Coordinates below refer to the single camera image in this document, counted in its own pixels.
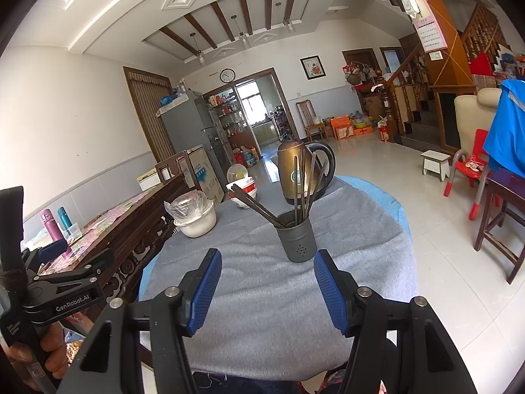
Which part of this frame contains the pink water bottle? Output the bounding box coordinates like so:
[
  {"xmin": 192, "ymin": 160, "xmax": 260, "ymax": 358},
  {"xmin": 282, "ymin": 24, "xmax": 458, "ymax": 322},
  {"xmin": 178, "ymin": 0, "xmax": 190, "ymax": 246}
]
[{"xmin": 39, "ymin": 208, "xmax": 64, "ymax": 243}]

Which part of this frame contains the dark metal utensil holder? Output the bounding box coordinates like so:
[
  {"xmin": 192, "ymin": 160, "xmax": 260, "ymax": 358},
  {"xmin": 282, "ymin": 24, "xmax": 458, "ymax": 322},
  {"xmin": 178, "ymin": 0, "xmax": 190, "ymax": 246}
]
[{"xmin": 276, "ymin": 209, "xmax": 318, "ymax": 263}]

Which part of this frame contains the pink wall calendar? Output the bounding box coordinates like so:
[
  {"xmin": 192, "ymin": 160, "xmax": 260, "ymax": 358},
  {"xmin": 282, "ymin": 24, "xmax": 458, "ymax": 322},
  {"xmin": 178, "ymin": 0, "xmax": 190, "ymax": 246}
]
[{"xmin": 400, "ymin": 0, "xmax": 449, "ymax": 54}]

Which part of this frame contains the white red-banded bowl stack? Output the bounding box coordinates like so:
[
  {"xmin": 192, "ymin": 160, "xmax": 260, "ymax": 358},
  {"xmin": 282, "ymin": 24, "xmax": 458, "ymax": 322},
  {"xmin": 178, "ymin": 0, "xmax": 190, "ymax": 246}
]
[{"xmin": 227, "ymin": 176, "xmax": 258, "ymax": 209}]

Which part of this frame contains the framed wall picture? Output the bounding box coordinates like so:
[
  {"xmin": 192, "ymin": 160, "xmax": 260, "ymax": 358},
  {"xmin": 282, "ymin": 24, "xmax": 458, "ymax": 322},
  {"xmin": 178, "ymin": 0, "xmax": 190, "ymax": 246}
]
[{"xmin": 300, "ymin": 55, "xmax": 325, "ymax": 80}]

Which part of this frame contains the blue jacket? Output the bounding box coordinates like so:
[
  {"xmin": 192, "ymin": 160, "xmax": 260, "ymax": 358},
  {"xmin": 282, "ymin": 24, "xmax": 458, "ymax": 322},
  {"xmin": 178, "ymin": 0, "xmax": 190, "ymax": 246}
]
[{"xmin": 483, "ymin": 79, "xmax": 525, "ymax": 173}]

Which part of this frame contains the brown wooden chair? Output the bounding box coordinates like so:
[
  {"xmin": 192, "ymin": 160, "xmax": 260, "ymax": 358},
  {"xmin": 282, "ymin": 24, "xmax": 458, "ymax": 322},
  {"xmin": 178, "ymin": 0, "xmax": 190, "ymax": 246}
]
[{"xmin": 296, "ymin": 99, "xmax": 325, "ymax": 142}]

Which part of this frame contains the blue table cover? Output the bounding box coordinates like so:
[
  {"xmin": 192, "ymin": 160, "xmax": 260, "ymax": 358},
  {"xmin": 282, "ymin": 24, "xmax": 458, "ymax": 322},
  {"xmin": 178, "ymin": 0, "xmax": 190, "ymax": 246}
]
[{"xmin": 137, "ymin": 175, "xmax": 411, "ymax": 300}]

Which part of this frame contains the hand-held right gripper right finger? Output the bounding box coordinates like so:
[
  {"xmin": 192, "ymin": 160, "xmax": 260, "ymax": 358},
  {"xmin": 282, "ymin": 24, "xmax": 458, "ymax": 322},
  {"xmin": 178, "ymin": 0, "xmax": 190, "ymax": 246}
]
[{"xmin": 314, "ymin": 250, "xmax": 478, "ymax": 394}]

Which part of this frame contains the pantry shelf rack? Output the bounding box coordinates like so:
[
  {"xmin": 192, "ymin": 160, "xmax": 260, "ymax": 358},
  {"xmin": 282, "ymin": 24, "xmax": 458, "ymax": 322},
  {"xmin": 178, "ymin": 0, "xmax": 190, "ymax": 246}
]
[{"xmin": 207, "ymin": 92, "xmax": 247, "ymax": 140}]

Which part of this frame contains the small white stool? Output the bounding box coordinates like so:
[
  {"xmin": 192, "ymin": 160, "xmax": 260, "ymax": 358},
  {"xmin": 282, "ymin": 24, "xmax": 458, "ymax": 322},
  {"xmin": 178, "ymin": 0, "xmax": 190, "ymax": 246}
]
[{"xmin": 420, "ymin": 150, "xmax": 451, "ymax": 182}]

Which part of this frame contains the teal water bottle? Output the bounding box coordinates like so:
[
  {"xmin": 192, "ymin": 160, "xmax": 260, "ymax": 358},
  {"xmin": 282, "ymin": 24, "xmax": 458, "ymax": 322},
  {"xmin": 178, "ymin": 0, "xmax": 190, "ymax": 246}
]
[{"xmin": 57, "ymin": 206, "xmax": 74, "ymax": 234}]

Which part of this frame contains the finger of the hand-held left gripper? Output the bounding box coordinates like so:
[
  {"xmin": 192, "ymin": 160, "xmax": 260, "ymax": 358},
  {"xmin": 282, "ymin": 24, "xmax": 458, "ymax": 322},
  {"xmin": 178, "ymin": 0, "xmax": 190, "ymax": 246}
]
[
  {"xmin": 25, "ymin": 248, "xmax": 116, "ymax": 285},
  {"xmin": 39, "ymin": 240, "xmax": 74, "ymax": 263}
]

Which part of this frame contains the cream box cabinet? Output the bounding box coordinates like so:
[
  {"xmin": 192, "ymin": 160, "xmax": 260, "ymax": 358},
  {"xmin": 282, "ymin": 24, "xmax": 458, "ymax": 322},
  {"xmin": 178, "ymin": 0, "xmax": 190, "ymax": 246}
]
[{"xmin": 137, "ymin": 171, "xmax": 160, "ymax": 191}]

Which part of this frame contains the bunch of dark chopsticks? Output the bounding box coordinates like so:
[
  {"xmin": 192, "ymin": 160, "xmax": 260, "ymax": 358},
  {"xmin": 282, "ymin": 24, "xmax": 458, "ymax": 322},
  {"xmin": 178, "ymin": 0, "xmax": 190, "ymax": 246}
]
[{"xmin": 230, "ymin": 148, "xmax": 331, "ymax": 230}]

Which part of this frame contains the white chest freezer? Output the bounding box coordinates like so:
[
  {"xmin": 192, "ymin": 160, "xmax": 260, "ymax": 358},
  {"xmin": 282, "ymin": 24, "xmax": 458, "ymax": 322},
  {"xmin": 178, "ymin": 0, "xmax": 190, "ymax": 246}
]
[{"xmin": 182, "ymin": 144, "xmax": 225, "ymax": 206}]

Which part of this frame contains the dark wooden chair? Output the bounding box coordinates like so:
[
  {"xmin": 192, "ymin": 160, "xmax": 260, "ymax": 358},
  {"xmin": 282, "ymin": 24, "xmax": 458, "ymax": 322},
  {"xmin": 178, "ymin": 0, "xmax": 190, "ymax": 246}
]
[{"xmin": 155, "ymin": 151, "xmax": 193, "ymax": 185}]

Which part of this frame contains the carved wooden bench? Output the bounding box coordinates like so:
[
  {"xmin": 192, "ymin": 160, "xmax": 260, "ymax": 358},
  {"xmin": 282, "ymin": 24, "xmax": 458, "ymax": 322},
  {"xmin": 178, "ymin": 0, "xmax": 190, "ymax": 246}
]
[{"xmin": 39, "ymin": 172, "xmax": 189, "ymax": 325}]

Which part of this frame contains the grey refrigerator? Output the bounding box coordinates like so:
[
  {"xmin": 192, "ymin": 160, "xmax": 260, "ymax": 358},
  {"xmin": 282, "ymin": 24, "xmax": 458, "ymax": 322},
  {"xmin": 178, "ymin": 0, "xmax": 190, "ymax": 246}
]
[{"xmin": 160, "ymin": 92, "xmax": 234, "ymax": 177}]

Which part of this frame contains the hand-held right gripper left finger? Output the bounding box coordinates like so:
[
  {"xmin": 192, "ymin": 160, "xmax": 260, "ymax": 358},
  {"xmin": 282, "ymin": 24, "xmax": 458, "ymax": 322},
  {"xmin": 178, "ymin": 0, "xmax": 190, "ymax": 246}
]
[{"xmin": 57, "ymin": 247, "xmax": 223, "ymax": 394}]

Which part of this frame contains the pink floral mat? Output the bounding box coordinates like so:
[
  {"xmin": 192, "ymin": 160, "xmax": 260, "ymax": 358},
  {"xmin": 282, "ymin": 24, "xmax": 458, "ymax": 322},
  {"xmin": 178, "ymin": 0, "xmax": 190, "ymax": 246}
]
[{"xmin": 41, "ymin": 191, "xmax": 144, "ymax": 272}]

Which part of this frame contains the brown slatted door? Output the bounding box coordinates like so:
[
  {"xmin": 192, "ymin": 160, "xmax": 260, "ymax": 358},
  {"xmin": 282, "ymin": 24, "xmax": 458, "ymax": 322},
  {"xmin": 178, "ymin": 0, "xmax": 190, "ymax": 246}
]
[{"xmin": 124, "ymin": 67, "xmax": 177, "ymax": 165}]

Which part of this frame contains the red plastic chair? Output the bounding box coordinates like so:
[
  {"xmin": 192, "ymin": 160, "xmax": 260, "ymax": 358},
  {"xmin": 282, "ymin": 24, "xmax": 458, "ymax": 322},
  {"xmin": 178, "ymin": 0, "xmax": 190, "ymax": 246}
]
[{"xmin": 443, "ymin": 129, "xmax": 499, "ymax": 220}]

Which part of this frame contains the cluttered wooden shelf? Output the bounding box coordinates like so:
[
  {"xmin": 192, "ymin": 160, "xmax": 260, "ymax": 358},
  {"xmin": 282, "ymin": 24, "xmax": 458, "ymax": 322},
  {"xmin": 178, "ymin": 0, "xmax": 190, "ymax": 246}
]
[{"xmin": 342, "ymin": 49, "xmax": 384, "ymax": 120}]

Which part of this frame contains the white ceramic pot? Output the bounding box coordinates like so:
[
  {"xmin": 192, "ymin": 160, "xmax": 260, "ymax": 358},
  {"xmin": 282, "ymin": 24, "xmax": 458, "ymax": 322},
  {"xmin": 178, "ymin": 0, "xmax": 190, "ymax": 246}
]
[{"xmin": 173, "ymin": 202, "xmax": 217, "ymax": 239}]

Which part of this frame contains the dark wooden stool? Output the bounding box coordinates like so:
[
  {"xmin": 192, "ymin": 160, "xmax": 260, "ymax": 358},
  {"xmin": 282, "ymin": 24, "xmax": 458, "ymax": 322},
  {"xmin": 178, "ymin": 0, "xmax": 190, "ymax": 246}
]
[{"xmin": 476, "ymin": 167, "xmax": 525, "ymax": 285}]

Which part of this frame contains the wooden stair pillar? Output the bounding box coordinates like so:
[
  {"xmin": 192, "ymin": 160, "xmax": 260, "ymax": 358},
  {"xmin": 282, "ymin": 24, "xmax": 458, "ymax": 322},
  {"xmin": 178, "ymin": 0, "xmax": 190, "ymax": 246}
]
[{"xmin": 377, "ymin": 0, "xmax": 478, "ymax": 152}]

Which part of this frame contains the grey tablecloth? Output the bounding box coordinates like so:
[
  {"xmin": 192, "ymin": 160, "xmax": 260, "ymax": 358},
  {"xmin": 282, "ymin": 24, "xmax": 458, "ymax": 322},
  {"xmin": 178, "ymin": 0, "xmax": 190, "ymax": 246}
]
[{"xmin": 139, "ymin": 174, "xmax": 413, "ymax": 380}]

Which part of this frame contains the white floor fan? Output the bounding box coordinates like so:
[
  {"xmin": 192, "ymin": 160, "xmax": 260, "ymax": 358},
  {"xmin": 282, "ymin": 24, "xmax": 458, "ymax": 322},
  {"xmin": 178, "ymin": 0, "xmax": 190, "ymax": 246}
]
[{"xmin": 227, "ymin": 164, "xmax": 249, "ymax": 183}]

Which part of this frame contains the gold electric kettle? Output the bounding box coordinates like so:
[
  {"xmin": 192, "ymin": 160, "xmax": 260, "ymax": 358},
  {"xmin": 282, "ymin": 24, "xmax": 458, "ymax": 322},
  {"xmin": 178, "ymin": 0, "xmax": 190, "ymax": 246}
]
[{"xmin": 278, "ymin": 135, "xmax": 337, "ymax": 206}]

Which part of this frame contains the orange cardboard box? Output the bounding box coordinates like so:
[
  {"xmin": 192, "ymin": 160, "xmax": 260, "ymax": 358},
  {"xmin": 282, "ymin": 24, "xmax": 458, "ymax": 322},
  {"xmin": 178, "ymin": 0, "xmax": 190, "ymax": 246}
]
[{"xmin": 330, "ymin": 116, "xmax": 353, "ymax": 140}]

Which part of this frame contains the person's left hand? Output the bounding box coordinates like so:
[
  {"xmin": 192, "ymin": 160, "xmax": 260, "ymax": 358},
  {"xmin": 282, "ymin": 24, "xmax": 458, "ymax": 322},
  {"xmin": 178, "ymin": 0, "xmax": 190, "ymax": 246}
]
[{"xmin": 8, "ymin": 322, "xmax": 69, "ymax": 393}]

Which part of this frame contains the wooden stair railing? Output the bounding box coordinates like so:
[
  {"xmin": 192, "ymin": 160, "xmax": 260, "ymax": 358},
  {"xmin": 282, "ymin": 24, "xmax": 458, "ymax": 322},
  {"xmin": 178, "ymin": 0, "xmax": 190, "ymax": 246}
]
[{"xmin": 371, "ymin": 43, "xmax": 431, "ymax": 140}]

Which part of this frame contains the upper wooden railing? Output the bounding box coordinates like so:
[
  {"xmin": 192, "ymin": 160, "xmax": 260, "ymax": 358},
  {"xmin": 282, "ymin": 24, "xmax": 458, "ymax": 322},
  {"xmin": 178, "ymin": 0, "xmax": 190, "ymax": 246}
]
[{"xmin": 459, "ymin": 4, "xmax": 513, "ymax": 62}]

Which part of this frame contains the cream armchair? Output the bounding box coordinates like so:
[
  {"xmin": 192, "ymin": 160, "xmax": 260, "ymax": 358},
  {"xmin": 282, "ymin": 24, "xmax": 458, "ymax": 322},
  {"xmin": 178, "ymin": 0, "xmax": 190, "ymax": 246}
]
[{"xmin": 453, "ymin": 88, "xmax": 503, "ymax": 157}]

